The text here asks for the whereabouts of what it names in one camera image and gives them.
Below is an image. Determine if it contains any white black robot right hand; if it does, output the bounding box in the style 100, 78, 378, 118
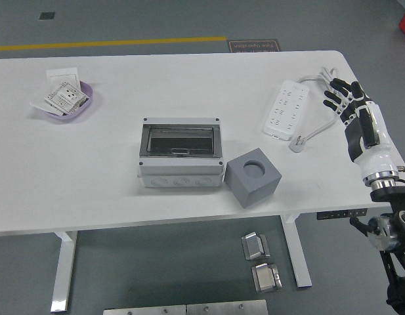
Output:
322, 77, 398, 183

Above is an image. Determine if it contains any steel base plate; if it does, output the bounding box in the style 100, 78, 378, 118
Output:
102, 304, 187, 315
186, 299, 268, 315

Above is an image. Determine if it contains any grey cube with round hole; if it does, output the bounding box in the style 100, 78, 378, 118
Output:
223, 147, 282, 209

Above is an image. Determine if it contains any metal hinge block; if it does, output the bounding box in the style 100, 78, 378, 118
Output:
251, 262, 284, 294
241, 231, 271, 261

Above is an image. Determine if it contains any plain white cover plate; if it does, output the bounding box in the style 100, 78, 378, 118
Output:
29, 94, 64, 116

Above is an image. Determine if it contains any purple plastic tray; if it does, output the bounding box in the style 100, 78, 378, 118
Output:
37, 81, 95, 124

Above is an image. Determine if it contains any grey electrical box with lid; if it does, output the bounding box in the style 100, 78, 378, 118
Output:
137, 117, 225, 188

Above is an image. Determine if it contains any white power strip cable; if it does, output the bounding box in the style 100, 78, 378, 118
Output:
289, 66, 357, 154

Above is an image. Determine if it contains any yellow floor tape line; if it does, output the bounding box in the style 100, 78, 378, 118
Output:
0, 35, 228, 52

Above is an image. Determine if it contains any white table leg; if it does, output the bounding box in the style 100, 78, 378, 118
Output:
280, 213, 313, 289
50, 230, 78, 313

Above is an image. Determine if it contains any brown floor sign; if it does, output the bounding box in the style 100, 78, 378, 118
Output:
226, 39, 283, 53

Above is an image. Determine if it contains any black table control panel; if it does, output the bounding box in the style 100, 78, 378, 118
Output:
316, 208, 368, 220

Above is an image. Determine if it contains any white wall switch plate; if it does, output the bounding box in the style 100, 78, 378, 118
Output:
46, 68, 81, 89

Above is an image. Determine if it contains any white socket panel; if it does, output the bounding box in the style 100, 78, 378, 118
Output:
43, 81, 90, 116

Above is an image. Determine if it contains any white power strip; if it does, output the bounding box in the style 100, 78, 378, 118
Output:
263, 80, 310, 142

